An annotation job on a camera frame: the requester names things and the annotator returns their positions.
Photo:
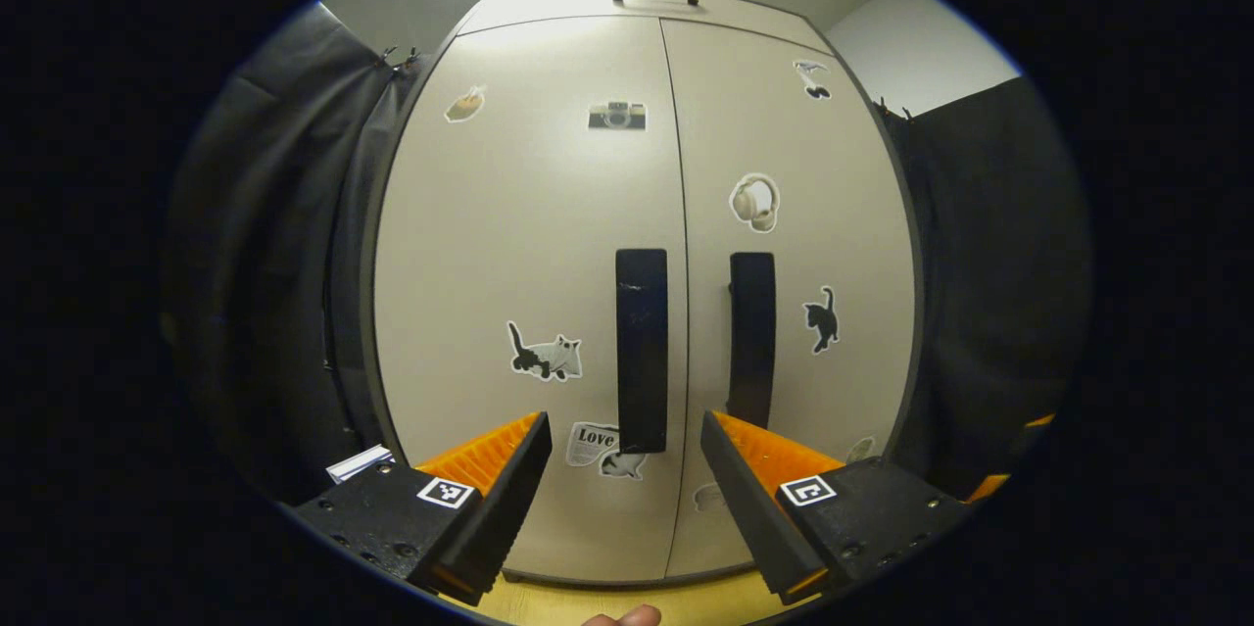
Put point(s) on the white cabinet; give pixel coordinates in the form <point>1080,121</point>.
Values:
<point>607,586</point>

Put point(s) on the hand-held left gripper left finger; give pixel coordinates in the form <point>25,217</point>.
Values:
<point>509,499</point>

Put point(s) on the black backdrop cloth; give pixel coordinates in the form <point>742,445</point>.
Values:
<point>999,264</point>
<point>274,264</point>

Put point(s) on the white door with headphones sticker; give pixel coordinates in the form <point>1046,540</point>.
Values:
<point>862,215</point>

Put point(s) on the white door with camera sticker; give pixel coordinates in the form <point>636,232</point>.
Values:
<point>509,244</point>

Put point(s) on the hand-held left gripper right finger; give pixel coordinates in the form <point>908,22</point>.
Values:
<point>740,499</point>

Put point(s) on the white cabinet drawer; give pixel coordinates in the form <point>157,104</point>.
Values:
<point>549,9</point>

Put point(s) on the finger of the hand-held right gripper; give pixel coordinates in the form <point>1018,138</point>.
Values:
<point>1038,421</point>
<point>988,489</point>

